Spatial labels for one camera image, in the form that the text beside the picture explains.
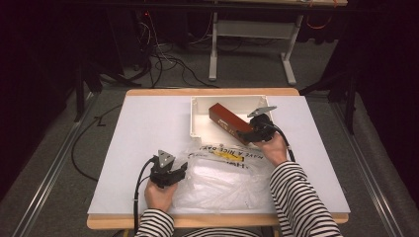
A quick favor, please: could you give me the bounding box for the tangle of floor cables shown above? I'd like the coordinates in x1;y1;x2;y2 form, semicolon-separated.
131;9;219;90

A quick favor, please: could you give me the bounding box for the person's striped shirt torso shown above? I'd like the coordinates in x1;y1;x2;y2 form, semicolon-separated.
182;227;265;237

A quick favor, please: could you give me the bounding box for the right hand-held gripper black cable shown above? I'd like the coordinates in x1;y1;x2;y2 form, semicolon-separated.
270;122;296;163

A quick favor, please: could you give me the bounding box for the metal floor rail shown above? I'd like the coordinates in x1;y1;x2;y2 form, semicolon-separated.
9;92;97;237
329;102;417;237

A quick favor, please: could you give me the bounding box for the white plastic bin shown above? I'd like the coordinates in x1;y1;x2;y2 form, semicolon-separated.
190;94;277;153

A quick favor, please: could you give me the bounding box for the white metal desk frame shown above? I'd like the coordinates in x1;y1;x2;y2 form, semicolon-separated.
208;11;304;87

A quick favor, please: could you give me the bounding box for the left hand-held gripper black cable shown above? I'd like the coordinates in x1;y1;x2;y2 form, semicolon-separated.
132;156;156;235

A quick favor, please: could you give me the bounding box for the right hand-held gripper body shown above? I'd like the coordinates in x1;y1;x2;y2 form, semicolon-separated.
246;105;278;143

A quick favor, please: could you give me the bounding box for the person's right hand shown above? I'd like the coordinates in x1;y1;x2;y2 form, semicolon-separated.
253;130;290;168

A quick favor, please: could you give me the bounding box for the black metal stand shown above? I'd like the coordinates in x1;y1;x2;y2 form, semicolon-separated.
73;62;142;123
297;68;359;136

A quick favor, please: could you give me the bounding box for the brown rectangular box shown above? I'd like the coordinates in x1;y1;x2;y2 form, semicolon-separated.
208;102;255;146

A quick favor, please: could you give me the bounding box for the hand-held gripper black cable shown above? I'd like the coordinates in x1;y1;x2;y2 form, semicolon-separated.
270;122;296;163
132;156;156;235

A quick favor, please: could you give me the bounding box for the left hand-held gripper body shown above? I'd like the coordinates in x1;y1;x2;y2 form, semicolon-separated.
149;149;181;190

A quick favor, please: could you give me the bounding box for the orange cable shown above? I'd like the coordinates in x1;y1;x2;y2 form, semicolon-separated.
305;14;334;32

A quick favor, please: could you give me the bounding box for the clear plastic bag smiley print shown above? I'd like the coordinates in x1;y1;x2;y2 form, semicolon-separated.
171;142;279;212

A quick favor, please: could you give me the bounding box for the black floor cable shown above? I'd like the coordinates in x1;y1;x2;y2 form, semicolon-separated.
70;103;125;183

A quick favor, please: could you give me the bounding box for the person's left hand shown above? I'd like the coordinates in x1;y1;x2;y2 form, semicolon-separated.
144;180;179;212

